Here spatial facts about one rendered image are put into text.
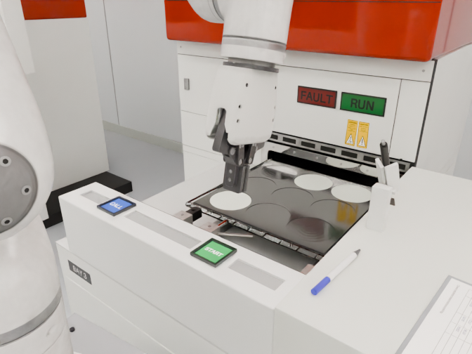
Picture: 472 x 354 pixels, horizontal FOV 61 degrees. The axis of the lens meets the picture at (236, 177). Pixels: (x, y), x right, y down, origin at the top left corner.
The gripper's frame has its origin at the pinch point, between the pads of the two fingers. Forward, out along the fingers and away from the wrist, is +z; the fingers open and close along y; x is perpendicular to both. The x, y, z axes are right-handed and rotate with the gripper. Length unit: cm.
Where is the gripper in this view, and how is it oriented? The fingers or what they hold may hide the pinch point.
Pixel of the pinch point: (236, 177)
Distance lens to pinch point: 56.6
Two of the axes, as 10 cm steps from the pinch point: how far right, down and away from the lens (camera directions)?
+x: 7.9, 2.6, -5.6
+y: -6.0, 1.3, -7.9
